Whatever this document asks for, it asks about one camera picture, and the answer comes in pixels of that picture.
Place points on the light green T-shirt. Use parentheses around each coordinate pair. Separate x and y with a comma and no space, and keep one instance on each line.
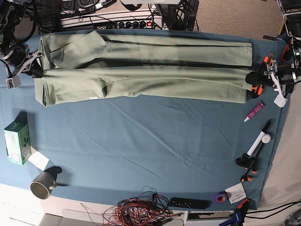
(80,67)

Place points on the blue table cloth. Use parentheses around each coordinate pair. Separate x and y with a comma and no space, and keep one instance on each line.
(115,149)

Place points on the purple tape roll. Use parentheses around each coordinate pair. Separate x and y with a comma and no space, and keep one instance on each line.
(220,197)

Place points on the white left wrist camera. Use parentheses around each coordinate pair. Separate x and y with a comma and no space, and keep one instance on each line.
(280,100)

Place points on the blue orange spring clamp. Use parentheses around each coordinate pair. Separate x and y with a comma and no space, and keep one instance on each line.
(238,217)

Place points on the purple glue tube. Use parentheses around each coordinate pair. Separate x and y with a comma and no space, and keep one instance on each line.
(255,110)

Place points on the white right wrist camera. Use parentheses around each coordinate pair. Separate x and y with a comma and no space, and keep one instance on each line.
(13,81)

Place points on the white paper sheet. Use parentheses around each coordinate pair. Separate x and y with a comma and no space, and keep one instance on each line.
(39,160)

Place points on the black remote control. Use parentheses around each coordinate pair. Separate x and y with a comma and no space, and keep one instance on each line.
(189,203)

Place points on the white power strip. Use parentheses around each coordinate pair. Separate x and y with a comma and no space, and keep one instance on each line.
(119,19)

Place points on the white round cap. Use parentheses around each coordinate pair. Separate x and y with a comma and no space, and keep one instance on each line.
(266,138)

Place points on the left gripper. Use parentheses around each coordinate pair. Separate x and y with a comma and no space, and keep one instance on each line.
(287,75)

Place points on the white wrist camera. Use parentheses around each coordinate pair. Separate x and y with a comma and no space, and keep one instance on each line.
(280,100)
(13,81)

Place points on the green tissue box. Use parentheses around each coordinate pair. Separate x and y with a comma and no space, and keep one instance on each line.
(17,141)

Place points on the white black marker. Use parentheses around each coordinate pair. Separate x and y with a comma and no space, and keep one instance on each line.
(258,139)

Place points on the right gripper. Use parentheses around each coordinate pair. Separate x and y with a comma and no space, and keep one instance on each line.
(14,55)

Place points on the orange black utility knife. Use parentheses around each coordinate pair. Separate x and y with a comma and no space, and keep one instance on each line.
(256,90)

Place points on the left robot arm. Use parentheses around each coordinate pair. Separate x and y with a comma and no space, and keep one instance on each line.
(290,30)

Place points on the white paper card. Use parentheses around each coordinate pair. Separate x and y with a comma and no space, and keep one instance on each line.
(235,193)

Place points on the black orange bar clamp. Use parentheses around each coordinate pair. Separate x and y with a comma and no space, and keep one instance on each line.
(249,163)

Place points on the grey ceramic mug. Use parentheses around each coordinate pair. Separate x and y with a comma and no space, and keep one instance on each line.
(43,185)

